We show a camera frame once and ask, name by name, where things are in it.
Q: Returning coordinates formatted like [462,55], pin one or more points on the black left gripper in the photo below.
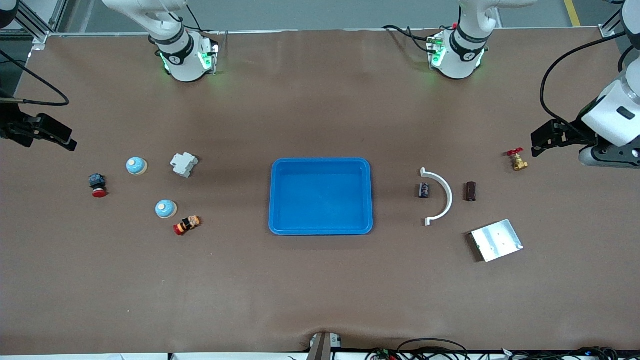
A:
[573,133]

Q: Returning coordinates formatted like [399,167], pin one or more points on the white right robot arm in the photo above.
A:
[182,65]

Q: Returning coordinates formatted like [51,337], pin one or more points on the blue round bell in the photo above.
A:
[165,209]
[136,166]

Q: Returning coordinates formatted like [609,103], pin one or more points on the silver metal plate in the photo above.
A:
[497,241]

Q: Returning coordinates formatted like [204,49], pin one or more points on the aluminium frame profile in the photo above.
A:
[606,31]
[35,22]

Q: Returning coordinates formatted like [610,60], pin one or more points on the red mushroom button black base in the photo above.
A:
[98,186]

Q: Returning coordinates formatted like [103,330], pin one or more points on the blue plastic tray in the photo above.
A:
[320,200]

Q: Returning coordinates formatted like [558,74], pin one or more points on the white circuit breaker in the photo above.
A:
[183,164]

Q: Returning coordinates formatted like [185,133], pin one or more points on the metal table clamp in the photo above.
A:
[320,347]

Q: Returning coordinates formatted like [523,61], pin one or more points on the white curved bracket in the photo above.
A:
[448,192]

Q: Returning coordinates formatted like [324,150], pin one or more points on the black printed capacitor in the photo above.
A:
[424,190]

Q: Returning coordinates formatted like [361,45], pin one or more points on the dark brown capacitor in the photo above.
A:
[470,192]

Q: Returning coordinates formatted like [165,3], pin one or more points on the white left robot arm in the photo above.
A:
[462,55]

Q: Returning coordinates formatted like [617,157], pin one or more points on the red button orange body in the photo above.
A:
[187,225]

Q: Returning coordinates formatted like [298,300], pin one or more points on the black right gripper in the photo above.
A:
[11,127]

